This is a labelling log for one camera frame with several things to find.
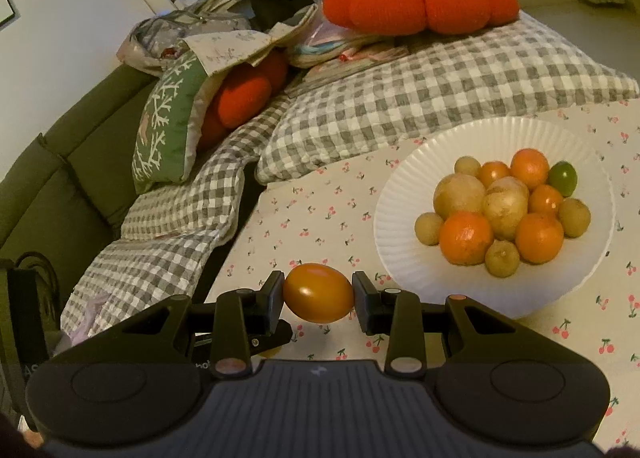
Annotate stack of magazines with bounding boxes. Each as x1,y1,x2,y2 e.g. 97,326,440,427
285,38,426,98

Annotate beige floral cloth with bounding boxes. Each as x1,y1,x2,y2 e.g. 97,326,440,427
182,2,321,76

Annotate bright green tangerine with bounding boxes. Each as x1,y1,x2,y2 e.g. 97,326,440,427
546,161,578,197

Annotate green snowflake cushion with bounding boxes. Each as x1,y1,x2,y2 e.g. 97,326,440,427
131,50,226,195

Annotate green sofa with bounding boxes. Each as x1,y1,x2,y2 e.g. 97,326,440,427
0,62,166,299

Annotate smooth orange citrus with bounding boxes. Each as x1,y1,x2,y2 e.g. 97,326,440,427
282,263,355,325

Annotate clear plastic bag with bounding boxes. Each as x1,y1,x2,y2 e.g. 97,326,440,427
287,0,351,68

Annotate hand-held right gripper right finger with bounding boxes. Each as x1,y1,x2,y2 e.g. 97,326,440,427
352,271,523,376

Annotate cherry print tablecloth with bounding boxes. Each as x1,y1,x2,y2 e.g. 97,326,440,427
192,98,640,449

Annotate pale purple cloth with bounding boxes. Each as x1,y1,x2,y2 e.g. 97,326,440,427
65,293,111,339

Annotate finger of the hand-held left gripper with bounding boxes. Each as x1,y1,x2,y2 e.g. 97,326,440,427
247,322,293,358

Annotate large orange tangerine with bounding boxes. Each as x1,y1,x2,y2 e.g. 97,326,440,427
439,211,495,266

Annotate large yellow passionfruit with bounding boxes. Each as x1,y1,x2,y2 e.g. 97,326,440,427
486,176,530,203
481,193,529,241
433,174,487,219

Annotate grey checked blanket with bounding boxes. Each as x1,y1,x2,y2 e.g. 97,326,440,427
60,128,281,339

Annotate grey checked pad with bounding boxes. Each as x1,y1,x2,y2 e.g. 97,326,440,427
255,12,640,183

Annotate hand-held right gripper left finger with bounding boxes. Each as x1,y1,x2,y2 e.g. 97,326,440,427
112,271,285,379

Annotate clear bag of fabrics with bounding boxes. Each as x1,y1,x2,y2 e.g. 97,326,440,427
117,12,251,73

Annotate white ribbed plate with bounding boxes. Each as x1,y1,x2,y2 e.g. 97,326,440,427
373,117,617,317

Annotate small tan longan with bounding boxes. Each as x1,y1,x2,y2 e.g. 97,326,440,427
485,239,521,279
414,212,446,246
454,155,482,177

